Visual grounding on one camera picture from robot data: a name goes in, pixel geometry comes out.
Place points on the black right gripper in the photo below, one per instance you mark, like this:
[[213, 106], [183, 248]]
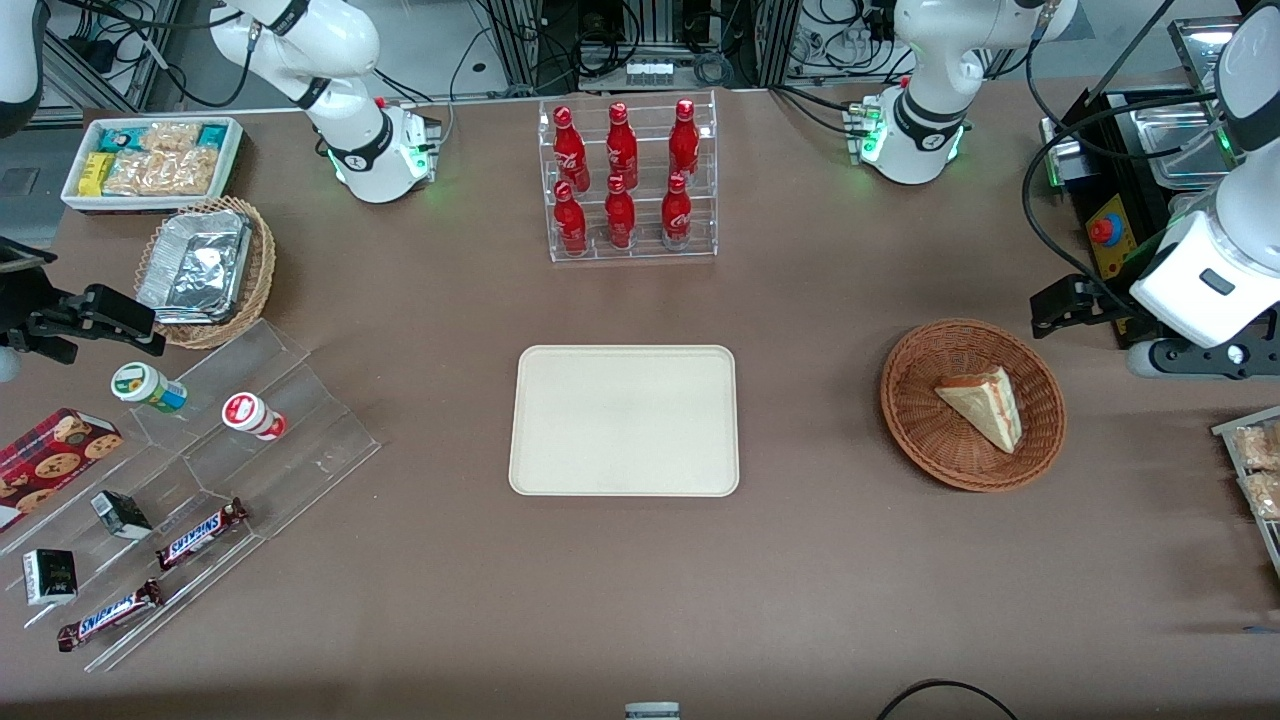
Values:
[[22, 318]]

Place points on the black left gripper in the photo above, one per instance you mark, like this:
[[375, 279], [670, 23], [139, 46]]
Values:
[[1108, 312]]

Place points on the triangular sandwich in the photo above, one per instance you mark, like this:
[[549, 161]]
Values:
[[985, 405]]

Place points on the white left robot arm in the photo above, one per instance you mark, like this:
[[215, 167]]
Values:
[[935, 50]]

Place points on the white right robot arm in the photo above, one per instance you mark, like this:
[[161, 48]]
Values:
[[340, 50]]

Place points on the light wicker basket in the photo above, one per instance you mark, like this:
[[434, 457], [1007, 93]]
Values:
[[262, 260]]

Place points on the round brown wicker basket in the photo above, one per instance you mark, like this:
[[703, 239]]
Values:
[[930, 440]]

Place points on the metal snack tray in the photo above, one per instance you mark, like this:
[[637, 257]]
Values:
[[1225, 428]]

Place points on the cream rectangular tray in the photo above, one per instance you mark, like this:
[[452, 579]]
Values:
[[600, 420]]

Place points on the green label yogurt bottle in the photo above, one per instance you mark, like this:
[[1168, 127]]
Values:
[[140, 383]]

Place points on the red emergency stop knob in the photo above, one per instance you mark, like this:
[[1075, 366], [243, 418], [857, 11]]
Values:
[[1103, 230]]

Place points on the aluminium foil containers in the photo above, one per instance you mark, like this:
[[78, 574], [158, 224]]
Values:
[[195, 265]]

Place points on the red label yogurt bottle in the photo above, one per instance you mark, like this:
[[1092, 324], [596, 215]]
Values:
[[245, 412]]

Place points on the white snack bin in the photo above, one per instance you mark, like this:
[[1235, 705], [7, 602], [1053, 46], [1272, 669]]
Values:
[[72, 190]]

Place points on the clear cracker bag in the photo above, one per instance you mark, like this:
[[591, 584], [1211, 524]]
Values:
[[190, 172], [170, 136], [135, 176]]

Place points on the red cookie box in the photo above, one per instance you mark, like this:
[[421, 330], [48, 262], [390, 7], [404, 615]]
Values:
[[50, 460]]

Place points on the yellow snack packet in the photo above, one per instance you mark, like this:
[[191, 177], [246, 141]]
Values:
[[95, 173]]

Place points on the black food warmer cabinet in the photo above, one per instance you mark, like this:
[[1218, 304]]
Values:
[[1105, 120]]

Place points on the small black box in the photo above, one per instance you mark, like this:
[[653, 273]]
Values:
[[121, 514], [50, 577]]

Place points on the teal snack packet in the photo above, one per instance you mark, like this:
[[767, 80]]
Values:
[[213, 134], [118, 138]]

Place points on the steel warmer pan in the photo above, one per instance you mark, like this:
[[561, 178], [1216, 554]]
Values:
[[1180, 140]]

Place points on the snickers bar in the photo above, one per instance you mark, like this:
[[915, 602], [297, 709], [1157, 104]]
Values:
[[110, 615], [200, 533]]

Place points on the clear acrylic stepped display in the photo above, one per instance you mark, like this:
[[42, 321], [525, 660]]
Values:
[[320, 450]]

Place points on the clear pastry bag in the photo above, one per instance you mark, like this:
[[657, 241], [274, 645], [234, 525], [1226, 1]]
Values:
[[1264, 494], [1258, 445]]

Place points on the red cola bottle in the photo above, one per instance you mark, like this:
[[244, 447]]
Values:
[[684, 145], [571, 225], [570, 150], [677, 215], [620, 220], [622, 150]]

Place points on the clear acrylic bottle rack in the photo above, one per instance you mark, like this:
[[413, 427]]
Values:
[[646, 252]]

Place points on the white power strip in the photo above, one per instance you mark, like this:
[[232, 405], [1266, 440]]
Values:
[[650, 72]]

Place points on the grey device edge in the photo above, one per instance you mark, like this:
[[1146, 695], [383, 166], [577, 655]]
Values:
[[652, 711]]

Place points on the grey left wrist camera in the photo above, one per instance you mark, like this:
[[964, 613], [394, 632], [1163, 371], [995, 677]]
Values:
[[1145, 360]]

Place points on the aluminium frame rack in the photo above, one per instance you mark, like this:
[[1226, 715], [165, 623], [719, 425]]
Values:
[[520, 45]]

